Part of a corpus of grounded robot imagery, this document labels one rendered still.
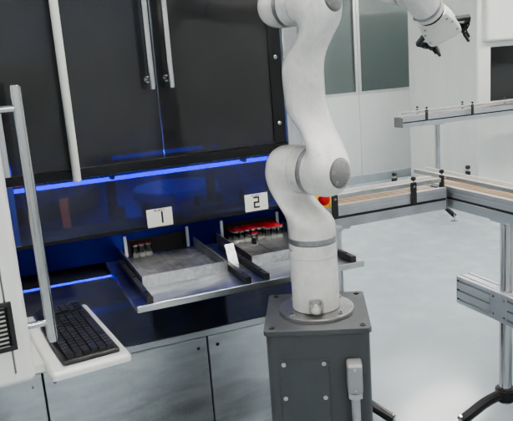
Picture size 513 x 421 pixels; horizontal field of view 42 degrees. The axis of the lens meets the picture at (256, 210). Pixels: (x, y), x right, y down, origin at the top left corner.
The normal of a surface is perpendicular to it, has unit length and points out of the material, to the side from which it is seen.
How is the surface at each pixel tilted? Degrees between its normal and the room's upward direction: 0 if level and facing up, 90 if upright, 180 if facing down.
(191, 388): 90
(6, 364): 90
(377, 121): 90
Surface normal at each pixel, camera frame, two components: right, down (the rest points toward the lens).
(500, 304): -0.92, 0.15
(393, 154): 0.38, 0.18
